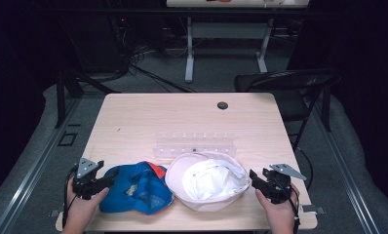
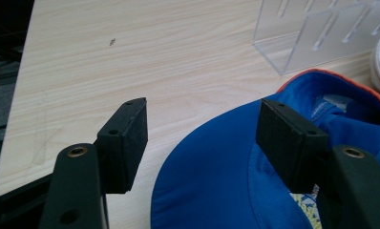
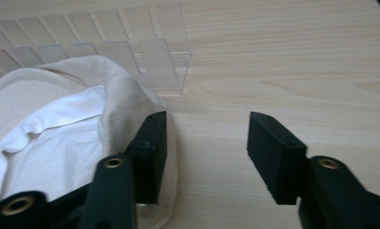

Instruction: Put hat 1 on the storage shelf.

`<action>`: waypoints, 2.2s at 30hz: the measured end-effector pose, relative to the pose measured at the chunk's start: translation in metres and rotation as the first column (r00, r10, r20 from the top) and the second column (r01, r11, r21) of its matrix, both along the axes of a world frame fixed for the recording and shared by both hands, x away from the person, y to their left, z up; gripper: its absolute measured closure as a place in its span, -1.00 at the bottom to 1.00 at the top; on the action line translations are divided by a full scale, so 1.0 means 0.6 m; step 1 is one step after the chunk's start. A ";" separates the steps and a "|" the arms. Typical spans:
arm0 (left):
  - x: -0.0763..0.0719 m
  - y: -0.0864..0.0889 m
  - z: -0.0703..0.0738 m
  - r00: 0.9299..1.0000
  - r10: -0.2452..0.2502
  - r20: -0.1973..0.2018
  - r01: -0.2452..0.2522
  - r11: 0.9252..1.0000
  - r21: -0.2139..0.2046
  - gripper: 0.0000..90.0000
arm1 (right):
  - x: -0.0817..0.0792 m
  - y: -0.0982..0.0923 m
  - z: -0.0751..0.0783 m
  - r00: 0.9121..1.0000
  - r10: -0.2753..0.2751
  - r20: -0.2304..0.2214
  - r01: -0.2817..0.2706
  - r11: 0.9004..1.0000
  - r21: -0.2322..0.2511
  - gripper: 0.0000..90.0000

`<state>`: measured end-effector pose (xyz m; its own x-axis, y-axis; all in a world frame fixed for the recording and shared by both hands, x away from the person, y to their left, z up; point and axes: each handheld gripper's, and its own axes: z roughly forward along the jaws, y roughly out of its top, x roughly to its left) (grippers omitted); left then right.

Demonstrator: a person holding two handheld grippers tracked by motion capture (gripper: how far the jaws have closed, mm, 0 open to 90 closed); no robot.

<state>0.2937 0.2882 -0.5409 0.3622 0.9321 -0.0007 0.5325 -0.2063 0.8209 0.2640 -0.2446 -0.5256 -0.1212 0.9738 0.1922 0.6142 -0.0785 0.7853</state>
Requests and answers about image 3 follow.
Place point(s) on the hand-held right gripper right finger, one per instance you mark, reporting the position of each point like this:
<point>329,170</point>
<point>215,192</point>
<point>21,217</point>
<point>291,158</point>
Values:
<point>270,149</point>

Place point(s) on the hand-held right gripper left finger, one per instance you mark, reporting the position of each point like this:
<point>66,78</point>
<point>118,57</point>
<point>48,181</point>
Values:
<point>150,149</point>

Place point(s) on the clear plastic slotted basket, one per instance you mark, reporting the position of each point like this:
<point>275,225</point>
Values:
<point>159,60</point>

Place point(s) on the beige cap with white lining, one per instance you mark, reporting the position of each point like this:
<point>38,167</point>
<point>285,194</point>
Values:
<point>35,95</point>

